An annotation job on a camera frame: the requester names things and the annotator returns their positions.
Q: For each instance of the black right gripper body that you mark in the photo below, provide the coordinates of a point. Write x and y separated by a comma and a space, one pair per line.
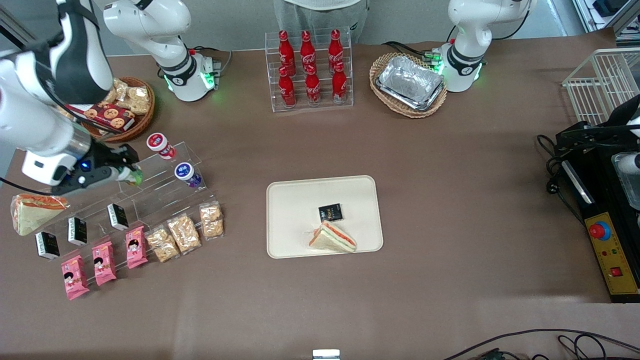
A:
107, 156

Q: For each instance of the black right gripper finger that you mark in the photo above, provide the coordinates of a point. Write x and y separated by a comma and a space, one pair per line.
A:
125, 155
122, 175

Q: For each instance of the green gum bottle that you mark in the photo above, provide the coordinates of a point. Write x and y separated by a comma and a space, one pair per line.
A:
136, 176

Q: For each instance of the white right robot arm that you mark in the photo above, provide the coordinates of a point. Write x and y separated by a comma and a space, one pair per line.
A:
50, 70

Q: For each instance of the purple gum bottle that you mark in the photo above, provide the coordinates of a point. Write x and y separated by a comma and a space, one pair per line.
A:
188, 175

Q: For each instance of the cream plastic tray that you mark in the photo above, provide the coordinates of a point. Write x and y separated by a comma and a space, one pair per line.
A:
295, 220

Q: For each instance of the silver foil tray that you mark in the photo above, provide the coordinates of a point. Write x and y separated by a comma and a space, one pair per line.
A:
410, 82

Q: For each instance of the foil tray inside machine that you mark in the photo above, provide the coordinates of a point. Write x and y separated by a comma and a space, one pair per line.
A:
629, 177

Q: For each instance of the wicker basket with snacks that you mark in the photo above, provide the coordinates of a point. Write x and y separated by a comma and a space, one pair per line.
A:
142, 122

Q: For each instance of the black face carton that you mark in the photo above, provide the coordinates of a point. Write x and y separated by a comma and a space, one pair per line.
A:
77, 230
118, 216
47, 245

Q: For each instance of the red cookie box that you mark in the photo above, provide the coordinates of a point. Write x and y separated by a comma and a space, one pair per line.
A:
107, 116

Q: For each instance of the clear acrylic tiered stand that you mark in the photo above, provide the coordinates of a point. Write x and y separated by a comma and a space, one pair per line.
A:
160, 200

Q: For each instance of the clear cookie bag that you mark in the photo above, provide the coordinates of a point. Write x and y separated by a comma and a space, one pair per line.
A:
136, 99
119, 91

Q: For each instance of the wrapped triangle sandwich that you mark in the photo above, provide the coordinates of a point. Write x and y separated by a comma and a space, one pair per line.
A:
35, 212
332, 239

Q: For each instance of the pink snack pack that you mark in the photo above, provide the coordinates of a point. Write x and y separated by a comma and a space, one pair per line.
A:
104, 263
136, 247
75, 277

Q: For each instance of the clear nut snack bag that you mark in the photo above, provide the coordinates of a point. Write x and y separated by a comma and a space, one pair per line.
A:
211, 220
184, 233
162, 244

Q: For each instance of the red cola bottle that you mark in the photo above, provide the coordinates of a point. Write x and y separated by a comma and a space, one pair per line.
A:
335, 45
306, 46
339, 82
287, 87
312, 86
283, 46

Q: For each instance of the clear acrylic bottle rack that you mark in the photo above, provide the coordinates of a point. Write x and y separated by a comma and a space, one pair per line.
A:
310, 102

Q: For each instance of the small black snack packet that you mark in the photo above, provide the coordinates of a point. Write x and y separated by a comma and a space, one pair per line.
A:
330, 213

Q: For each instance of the person in grey trousers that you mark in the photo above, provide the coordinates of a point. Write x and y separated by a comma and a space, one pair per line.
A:
320, 17

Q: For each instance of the wicker basket with foil trays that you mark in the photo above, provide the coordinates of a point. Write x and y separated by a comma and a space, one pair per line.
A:
387, 102

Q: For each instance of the black power plug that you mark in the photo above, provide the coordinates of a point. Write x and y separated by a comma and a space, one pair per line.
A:
552, 187

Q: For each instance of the black sealing machine yellow panel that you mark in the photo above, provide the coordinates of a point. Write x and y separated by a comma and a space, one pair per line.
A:
600, 200

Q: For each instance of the grey equipment shelf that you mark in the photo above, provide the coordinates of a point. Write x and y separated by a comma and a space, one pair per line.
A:
607, 15

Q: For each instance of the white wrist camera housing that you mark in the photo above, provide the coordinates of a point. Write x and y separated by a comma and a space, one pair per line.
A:
45, 167

